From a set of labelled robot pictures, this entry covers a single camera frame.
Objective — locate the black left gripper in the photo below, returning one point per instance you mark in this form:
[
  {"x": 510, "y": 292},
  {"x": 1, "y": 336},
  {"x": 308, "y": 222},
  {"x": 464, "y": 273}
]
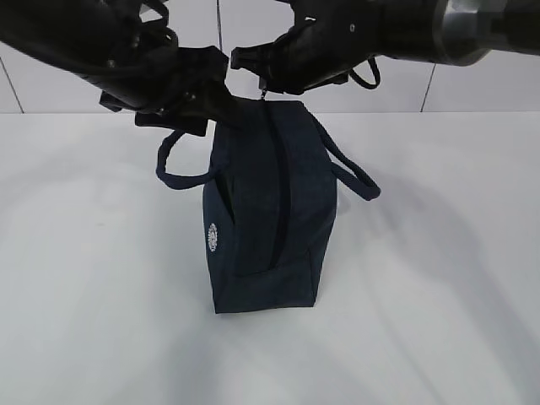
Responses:
[{"x": 180, "y": 90}]

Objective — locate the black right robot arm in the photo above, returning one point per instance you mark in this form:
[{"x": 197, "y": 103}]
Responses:
[{"x": 332, "y": 42}]

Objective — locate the dark blue lunch bag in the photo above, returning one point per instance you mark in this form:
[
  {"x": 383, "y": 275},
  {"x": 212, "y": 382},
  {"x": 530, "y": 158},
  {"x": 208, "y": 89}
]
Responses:
[{"x": 269, "y": 202}]

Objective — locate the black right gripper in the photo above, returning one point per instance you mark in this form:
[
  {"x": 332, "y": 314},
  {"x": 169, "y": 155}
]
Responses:
[{"x": 302, "y": 59}]

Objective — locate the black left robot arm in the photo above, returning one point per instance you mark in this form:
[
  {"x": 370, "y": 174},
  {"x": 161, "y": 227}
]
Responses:
[{"x": 127, "y": 50}]

